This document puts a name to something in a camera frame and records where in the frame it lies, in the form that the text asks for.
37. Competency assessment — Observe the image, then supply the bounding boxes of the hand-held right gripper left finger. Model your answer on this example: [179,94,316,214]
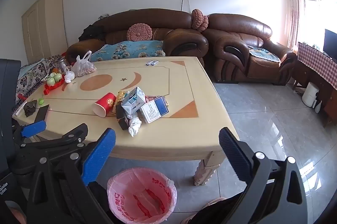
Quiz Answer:
[26,128,116,224]

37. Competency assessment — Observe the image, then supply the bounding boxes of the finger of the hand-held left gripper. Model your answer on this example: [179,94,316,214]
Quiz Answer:
[12,120,47,140]
[20,123,89,154]

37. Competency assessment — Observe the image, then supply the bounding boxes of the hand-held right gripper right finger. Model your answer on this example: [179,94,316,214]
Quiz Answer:
[218,127,308,224]

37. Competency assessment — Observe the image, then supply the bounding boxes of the black small box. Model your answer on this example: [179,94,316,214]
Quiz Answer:
[115,101,130,130]

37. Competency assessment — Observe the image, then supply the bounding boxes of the white plastic glove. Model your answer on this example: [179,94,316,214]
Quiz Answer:
[127,113,143,137]

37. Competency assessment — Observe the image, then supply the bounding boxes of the red paper cup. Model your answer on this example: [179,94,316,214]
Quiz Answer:
[92,92,117,118]

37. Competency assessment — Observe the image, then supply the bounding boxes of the bin with pink liner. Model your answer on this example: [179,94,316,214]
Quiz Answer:
[107,167,177,224]

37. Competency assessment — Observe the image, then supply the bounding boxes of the yellow snack wrapper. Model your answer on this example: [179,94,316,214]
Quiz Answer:
[113,90,131,114]

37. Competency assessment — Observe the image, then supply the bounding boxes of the small blue white carton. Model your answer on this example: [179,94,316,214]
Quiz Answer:
[122,86,146,114]

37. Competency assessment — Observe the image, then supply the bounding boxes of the large blue white medicine box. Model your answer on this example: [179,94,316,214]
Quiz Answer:
[139,96,169,124]

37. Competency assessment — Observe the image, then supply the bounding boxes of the white remote control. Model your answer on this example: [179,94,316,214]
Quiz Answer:
[13,101,27,116]

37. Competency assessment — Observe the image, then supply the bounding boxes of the dark crumpled cloth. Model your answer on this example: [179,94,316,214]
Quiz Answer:
[23,100,38,117]

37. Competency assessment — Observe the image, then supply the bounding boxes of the dark patterned sofa cover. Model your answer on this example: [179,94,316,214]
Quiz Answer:
[16,55,60,106]

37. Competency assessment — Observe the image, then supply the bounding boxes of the pink slipper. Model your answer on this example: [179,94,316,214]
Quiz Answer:
[204,197,227,207]

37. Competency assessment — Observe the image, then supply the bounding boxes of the person's dark trousers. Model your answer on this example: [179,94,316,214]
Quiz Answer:
[190,190,253,224]

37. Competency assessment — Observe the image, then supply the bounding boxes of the glass jar with metal lid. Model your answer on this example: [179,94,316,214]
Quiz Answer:
[55,55,67,73]

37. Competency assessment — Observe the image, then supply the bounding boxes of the plastic bag of peanuts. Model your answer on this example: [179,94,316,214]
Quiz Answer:
[71,51,97,78]

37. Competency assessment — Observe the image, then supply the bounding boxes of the cream wooden wardrobe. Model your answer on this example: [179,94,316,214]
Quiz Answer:
[21,0,68,64]

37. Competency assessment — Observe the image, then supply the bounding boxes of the white air fryer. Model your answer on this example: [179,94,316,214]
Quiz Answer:
[302,82,320,108]

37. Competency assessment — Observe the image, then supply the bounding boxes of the beige wooden coffee table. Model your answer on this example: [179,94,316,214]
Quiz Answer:
[12,56,240,186]

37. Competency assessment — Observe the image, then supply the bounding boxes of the blue floral cushion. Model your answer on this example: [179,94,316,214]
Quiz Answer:
[90,40,166,62]

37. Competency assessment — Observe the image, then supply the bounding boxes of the black cloth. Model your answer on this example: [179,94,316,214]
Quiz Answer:
[78,24,106,41]

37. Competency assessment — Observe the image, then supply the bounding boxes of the blue armchair seat cover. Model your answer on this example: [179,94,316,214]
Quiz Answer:
[247,46,282,63]

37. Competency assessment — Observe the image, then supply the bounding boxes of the pink round crochet cushion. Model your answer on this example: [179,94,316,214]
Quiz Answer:
[191,8,209,32]
[127,23,153,42]

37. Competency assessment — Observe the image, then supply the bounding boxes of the red checkered tablecloth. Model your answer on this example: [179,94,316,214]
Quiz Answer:
[297,42,337,90]

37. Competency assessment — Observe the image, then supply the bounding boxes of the brown leather armchair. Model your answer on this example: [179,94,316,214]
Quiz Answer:
[203,13,297,86]

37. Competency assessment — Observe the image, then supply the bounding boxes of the brown leather sofa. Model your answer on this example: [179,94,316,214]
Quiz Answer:
[66,8,209,66]

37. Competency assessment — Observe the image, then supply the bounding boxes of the black monitor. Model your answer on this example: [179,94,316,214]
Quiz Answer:
[323,28,337,57]

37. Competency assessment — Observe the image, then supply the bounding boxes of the pink striped curtain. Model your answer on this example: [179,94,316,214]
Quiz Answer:
[286,0,302,51]

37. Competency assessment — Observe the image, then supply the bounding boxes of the window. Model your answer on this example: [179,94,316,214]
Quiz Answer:
[297,0,337,53]

